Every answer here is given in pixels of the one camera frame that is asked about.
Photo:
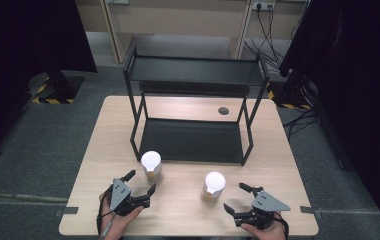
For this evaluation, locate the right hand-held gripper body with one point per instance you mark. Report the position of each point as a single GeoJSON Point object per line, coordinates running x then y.
{"type": "Point", "coordinates": [266, 203]}

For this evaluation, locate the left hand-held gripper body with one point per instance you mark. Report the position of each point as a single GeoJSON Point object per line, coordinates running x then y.
{"type": "Point", "coordinates": [120, 195]}

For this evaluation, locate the glass jar with white lid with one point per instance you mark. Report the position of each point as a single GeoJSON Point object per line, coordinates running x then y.
{"type": "Point", "coordinates": [151, 161]}
{"type": "Point", "coordinates": [214, 183]}

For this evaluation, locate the black metal two-tier rack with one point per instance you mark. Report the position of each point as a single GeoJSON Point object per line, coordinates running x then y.
{"type": "Point", "coordinates": [191, 140]}

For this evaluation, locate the person's right hand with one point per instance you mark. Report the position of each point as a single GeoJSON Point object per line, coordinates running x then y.
{"type": "Point", "coordinates": [268, 234]}

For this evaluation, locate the person's left hand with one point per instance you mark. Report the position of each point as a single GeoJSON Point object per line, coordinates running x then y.
{"type": "Point", "coordinates": [118, 226]}

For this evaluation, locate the grey tape strip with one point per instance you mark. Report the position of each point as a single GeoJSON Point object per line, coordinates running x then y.
{"type": "Point", "coordinates": [68, 211]}
{"type": "Point", "coordinates": [307, 210]}

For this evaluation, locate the round black table grommet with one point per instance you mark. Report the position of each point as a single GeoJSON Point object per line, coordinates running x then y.
{"type": "Point", "coordinates": [223, 111]}

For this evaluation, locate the stand base with striped tape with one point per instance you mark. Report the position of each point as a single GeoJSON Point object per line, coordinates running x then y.
{"type": "Point", "coordinates": [291, 96]}
{"type": "Point", "coordinates": [58, 90]}

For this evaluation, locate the black curtain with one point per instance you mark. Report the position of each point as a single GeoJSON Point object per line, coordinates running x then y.
{"type": "Point", "coordinates": [18, 66]}
{"type": "Point", "coordinates": [361, 83]}

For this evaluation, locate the white wall power socket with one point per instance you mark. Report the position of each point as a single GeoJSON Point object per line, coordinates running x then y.
{"type": "Point", "coordinates": [264, 4]}

